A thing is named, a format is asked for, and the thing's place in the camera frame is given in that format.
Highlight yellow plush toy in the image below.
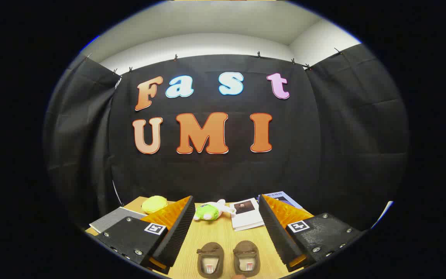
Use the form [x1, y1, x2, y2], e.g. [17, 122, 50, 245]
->
[142, 196, 168, 215]

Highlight green and pink plush toy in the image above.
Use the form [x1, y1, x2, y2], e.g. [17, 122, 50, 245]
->
[193, 199, 236, 221]

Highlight white portrait cover book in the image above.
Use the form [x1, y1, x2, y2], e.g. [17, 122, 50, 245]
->
[230, 198, 265, 232]

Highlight brown fuzzy shoe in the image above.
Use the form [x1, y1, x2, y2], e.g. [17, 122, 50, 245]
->
[197, 242, 225, 279]
[233, 240, 261, 277]

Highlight grey fabric storage box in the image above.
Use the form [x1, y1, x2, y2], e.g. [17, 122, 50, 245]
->
[89, 207, 148, 234]

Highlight blue cover book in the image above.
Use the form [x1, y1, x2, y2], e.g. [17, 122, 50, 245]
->
[258, 191, 304, 210]

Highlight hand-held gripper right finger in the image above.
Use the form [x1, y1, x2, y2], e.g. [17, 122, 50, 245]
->
[258, 194, 366, 272]

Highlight black backdrop cloth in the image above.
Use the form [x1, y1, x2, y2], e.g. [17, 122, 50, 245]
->
[43, 43, 410, 233]

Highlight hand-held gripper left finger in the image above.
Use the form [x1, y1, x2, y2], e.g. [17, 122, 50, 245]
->
[94, 195, 195, 275]

